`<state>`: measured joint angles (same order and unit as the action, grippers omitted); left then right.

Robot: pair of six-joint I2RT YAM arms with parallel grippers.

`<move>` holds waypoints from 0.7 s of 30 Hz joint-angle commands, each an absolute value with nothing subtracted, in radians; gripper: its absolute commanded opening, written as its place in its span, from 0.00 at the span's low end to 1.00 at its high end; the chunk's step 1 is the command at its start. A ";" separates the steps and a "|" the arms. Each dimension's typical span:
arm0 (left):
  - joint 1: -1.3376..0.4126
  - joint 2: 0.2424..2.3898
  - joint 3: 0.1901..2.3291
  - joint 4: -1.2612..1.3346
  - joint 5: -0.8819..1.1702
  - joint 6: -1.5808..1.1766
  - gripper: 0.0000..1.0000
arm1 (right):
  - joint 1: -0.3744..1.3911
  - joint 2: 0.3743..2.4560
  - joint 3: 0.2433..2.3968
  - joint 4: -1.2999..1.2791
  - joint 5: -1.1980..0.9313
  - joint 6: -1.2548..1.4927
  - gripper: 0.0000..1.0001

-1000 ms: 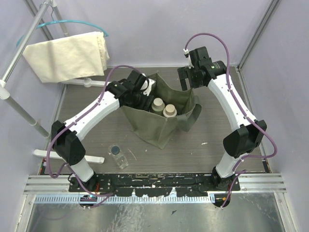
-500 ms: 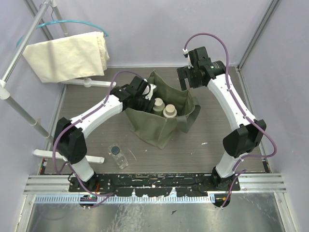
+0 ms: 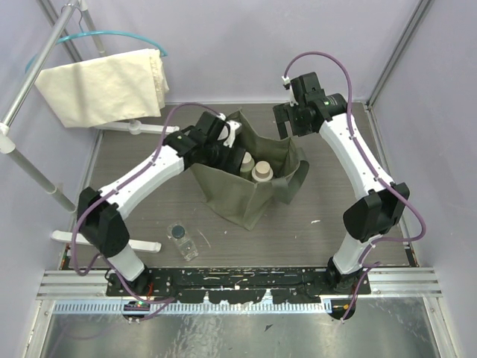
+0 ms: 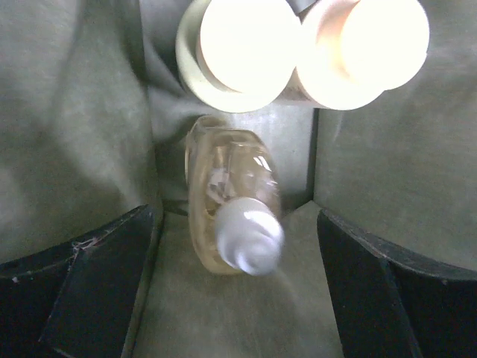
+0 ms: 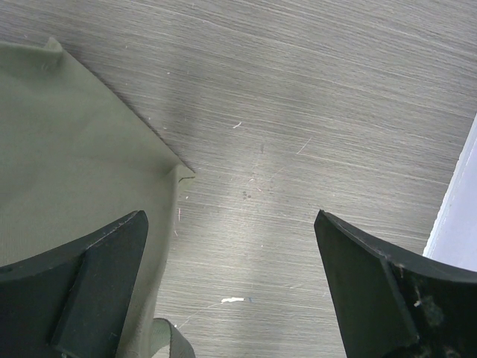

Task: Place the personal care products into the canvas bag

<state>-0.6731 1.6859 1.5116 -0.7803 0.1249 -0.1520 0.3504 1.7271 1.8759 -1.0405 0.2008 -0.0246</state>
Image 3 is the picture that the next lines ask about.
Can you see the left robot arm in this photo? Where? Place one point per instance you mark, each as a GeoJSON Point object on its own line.
{"type": "Point", "coordinates": [102, 213]}

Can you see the cream bottle with beige cap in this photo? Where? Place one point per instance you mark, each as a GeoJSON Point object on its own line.
{"type": "Point", "coordinates": [262, 172]}

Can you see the white metal clothes rack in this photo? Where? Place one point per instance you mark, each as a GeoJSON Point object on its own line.
{"type": "Point", "coordinates": [28, 213]}

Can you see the green bottle with beige cap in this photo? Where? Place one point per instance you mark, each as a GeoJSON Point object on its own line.
{"type": "Point", "coordinates": [247, 166]}

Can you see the teal clothes hanger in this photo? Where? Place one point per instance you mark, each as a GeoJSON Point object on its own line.
{"type": "Point", "coordinates": [163, 52]}

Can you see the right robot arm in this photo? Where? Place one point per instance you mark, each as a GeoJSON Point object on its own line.
{"type": "Point", "coordinates": [378, 205]}

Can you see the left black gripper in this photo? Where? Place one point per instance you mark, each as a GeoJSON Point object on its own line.
{"type": "Point", "coordinates": [234, 162]}

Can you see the olive green canvas bag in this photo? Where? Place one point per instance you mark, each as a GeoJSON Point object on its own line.
{"type": "Point", "coordinates": [239, 198]}

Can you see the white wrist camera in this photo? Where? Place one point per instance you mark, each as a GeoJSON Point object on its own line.
{"type": "Point", "coordinates": [286, 82]}
{"type": "Point", "coordinates": [229, 132]}

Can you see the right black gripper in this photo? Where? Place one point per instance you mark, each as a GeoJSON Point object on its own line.
{"type": "Point", "coordinates": [284, 112]}

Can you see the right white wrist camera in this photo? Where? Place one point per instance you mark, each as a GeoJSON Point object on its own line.
{"type": "Point", "coordinates": [286, 82]}

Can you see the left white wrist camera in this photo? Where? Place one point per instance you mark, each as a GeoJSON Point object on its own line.
{"type": "Point", "coordinates": [229, 132]}

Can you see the cream canvas cloth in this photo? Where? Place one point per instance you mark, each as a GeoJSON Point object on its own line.
{"type": "Point", "coordinates": [130, 85]}

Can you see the clear bottle with dark cap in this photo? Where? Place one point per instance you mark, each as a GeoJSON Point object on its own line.
{"type": "Point", "coordinates": [179, 235]}

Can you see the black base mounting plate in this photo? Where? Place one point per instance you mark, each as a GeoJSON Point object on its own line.
{"type": "Point", "coordinates": [294, 285]}

